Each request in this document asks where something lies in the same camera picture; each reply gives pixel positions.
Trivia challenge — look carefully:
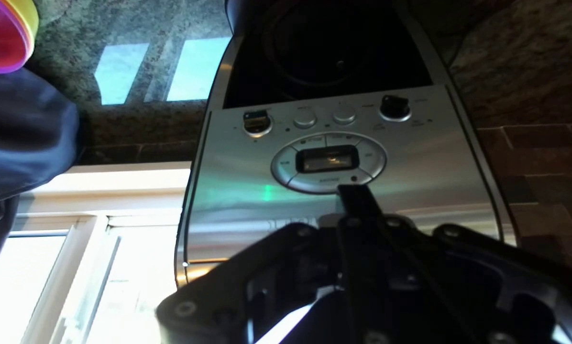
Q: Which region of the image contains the blue hanging cloth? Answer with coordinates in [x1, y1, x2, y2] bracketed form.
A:
[0, 64, 85, 282]

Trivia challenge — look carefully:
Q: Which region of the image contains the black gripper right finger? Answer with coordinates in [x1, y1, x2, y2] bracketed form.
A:
[358, 183, 427, 344]

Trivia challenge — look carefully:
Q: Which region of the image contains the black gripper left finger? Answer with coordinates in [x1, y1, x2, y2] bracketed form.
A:
[335, 183, 366, 344]

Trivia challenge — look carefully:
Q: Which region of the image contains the steel and black coffeemaker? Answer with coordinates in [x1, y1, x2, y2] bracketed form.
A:
[175, 0, 521, 288]

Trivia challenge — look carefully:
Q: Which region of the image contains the yellow plastic bowl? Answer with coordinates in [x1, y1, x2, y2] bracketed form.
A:
[6, 0, 43, 53]

